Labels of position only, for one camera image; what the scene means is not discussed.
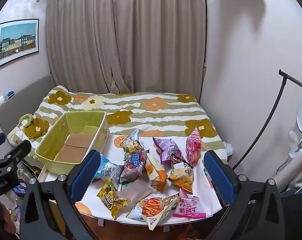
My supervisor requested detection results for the green cardboard box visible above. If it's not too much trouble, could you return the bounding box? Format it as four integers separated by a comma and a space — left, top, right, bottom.
35, 111, 110, 175

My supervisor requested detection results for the pink and white snack packet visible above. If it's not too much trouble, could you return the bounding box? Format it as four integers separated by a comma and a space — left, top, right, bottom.
172, 186, 207, 219

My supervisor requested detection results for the purple snack packet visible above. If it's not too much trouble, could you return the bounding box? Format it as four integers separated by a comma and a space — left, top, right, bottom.
152, 137, 185, 167

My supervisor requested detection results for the striped floral blanket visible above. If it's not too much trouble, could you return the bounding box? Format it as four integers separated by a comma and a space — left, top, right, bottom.
32, 85, 227, 160

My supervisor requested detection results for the translucent pale snack packet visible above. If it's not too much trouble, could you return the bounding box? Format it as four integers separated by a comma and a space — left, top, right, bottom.
117, 180, 155, 204

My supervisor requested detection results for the grey headboard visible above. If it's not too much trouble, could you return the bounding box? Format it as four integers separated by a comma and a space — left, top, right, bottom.
0, 76, 57, 140

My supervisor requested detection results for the wall poster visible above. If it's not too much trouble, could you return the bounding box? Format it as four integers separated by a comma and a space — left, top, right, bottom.
0, 19, 40, 70

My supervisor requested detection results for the orange sticks print snack packet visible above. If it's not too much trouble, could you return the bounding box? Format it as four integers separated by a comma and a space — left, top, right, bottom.
138, 190, 180, 231

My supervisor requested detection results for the beige curtain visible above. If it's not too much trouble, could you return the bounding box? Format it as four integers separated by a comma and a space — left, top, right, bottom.
46, 0, 207, 95

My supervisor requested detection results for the small brown snack packet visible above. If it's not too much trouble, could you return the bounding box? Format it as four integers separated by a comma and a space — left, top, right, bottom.
170, 154, 191, 168

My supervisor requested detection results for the grey and yellow snack packet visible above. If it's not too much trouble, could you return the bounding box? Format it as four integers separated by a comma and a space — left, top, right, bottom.
120, 129, 148, 155

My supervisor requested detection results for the yellow and white snack packet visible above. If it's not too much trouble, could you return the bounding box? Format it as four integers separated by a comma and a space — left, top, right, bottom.
167, 162, 194, 193

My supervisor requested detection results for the pink striped snack packet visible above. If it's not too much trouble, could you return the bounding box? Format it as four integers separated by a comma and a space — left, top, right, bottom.
186, 127, 208, 167

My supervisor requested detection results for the floral pillow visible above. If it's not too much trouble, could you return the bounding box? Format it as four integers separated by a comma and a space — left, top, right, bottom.
40, 85, 76, 113

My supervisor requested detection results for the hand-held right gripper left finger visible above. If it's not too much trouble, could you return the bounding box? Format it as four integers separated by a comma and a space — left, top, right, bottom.
19, 149, 102, 240

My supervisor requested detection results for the red and blue snack packet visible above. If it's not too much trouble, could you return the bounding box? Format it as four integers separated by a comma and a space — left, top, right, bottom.
120, 150, 149, 183

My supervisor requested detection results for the green plush toy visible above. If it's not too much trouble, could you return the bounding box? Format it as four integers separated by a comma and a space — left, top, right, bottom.
7, 114, 50, 145

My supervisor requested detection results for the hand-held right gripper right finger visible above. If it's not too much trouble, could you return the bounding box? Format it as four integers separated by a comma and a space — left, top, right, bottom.
203, 151, 285, 240

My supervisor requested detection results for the white plastic frame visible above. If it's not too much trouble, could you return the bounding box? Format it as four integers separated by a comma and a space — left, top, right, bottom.
276, 130, 302, 190

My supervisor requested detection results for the black metal stand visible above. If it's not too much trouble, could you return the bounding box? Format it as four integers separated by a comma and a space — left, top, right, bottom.
232, 69, 302, 170

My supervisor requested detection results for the light blue silver snack packet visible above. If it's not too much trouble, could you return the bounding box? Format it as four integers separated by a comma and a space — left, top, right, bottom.
92, 154, 124, 192

